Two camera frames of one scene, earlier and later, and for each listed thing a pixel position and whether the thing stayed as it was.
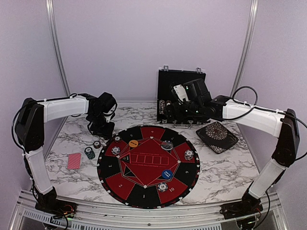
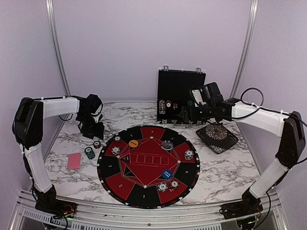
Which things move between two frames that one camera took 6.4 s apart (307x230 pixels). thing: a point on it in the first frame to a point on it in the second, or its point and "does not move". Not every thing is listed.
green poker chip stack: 89,153 does not move
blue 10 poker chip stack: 115,150 does not move
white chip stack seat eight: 188,155 does not move
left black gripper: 107,133 to 98,132
